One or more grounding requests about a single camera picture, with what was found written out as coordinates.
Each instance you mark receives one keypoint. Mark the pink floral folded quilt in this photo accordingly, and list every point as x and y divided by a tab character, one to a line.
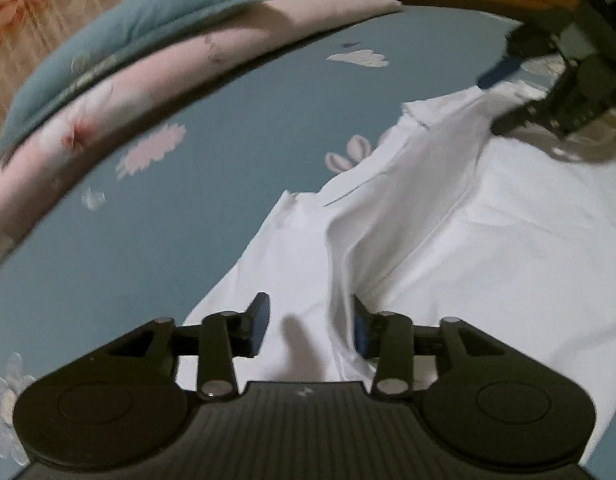
33	180

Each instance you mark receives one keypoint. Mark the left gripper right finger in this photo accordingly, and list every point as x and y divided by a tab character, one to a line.
478	398

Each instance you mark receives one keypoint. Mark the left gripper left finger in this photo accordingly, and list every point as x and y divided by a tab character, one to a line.
133	397

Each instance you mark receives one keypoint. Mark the teal pillow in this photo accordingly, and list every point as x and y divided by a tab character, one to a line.
115	39

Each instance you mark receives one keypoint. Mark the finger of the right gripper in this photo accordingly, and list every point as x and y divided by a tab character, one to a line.
520	116
506	67

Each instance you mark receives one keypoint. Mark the white long-sleeve shirt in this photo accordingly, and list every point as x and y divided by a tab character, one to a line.
514	234

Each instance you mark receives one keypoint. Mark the teal floral bed sheet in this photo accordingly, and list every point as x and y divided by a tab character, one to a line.
158	223

